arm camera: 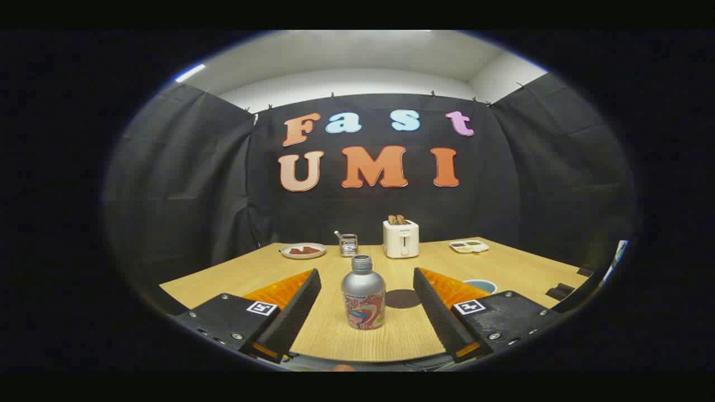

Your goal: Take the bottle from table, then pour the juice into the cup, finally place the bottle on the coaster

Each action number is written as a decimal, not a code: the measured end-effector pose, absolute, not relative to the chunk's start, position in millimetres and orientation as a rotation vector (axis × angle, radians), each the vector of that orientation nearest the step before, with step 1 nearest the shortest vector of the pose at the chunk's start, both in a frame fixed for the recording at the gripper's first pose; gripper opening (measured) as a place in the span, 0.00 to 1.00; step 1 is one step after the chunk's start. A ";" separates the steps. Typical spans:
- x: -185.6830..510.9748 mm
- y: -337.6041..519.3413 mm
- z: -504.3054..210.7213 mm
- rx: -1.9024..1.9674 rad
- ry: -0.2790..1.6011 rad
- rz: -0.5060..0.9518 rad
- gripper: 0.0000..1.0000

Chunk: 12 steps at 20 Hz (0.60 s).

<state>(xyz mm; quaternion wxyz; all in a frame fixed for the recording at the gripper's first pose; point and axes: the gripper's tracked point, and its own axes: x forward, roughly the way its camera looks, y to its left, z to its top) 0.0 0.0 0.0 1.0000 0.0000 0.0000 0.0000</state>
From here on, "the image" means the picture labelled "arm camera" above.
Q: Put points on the white device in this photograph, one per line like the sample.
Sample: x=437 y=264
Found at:
x=614 y=262

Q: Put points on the wooden table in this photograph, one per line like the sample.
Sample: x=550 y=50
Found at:
x=223 y=273

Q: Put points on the white divided tray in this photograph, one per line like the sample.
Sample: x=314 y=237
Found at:
x=469 y=247

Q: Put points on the white cup with blue inside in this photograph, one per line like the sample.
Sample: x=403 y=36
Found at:
x=480 y=286

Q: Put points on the white spoon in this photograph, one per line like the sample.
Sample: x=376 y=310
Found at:
x=338 y=234

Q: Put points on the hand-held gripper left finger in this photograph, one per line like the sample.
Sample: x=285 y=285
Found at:
x=296 y=312

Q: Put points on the silver juice bottle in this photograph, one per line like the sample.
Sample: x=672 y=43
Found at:
x=363 y=290

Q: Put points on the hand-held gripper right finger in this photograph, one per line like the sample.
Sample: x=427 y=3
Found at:
x=438 y=312

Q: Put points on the dark brown round coaster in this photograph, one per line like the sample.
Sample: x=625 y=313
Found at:
x=401 y=299

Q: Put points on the black table clamp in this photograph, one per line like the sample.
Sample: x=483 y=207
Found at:
x=560 y=291
x=585 y=272

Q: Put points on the white toaster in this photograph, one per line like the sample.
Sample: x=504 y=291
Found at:
x=400 y=241

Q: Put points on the white plate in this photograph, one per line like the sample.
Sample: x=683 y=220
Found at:
x=286 y=252

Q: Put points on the ceiling light strip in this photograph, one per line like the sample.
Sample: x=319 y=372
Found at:
x=190 y=72

